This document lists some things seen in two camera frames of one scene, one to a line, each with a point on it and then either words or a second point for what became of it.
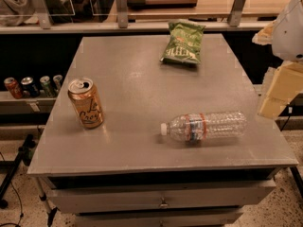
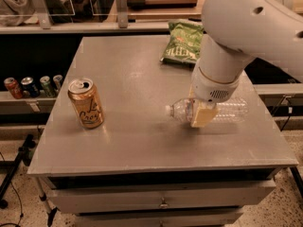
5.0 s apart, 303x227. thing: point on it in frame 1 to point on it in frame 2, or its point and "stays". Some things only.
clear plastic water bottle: [206, 127] to [230, 110]
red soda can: [13, 88] stays
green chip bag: [185, 44] stays
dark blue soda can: [28, 88] stays
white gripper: [290, 35] to [210, 88]
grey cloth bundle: [17, 8] stays
